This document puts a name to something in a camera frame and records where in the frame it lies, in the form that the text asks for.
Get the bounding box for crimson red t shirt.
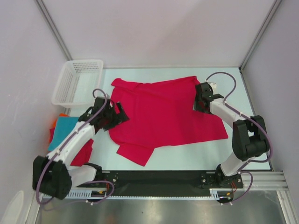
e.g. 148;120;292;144
109;76;228;166

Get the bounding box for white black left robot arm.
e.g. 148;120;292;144
32;97;129;200

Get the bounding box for teal folded t shirt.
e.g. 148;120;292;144
48;117;78;152

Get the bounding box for aluminium frame rail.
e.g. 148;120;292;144
70;170;290;191

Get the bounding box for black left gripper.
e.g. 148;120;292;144
103;102;129;131

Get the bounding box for orange folded t shirt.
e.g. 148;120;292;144
48;113;71;145

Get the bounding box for white slotted cable duct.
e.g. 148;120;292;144
66;189;232;200

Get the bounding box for red folded t shirt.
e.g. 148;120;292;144
71;139;94;167

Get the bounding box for white perforated plastic basket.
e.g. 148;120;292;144
51;59;104;108

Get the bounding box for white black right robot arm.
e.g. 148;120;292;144
194;82;271;188

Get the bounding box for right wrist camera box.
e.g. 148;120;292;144
207;81;217;91

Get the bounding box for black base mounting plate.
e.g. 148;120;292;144
76;170;243;197

